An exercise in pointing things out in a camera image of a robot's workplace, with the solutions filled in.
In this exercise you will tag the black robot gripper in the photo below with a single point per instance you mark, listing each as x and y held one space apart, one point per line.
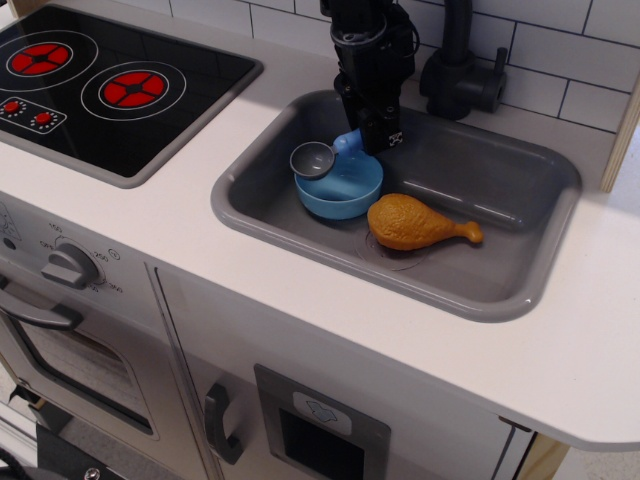
373 65

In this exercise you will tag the grey spoon with blue handle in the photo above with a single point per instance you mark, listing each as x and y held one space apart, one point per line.
313 160

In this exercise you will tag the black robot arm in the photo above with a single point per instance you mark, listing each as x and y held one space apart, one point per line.
362 16

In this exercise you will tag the light blue plastic bowl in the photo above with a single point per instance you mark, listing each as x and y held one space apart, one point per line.
347 191

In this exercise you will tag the grey plastic sink basin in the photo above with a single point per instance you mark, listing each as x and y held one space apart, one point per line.
521 195

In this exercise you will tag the dark grey toy faucet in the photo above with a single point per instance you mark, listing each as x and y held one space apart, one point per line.
452 81

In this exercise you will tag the orange toy chicken drumstick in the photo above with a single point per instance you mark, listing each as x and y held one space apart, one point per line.
404 223

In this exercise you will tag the black toy stove top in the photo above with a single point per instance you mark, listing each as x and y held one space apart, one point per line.
107 99

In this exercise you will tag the white cabinet door with dispenser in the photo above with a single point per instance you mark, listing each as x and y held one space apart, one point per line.
308 404

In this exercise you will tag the grey oven dial knob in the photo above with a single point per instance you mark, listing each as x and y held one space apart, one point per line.
69 266

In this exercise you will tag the toy oven door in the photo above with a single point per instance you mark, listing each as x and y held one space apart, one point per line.
108 373

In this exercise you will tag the grey cabinet door handle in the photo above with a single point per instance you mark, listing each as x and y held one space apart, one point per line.
228 448

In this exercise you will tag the grey oven door handle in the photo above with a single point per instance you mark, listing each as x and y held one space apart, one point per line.
58 317

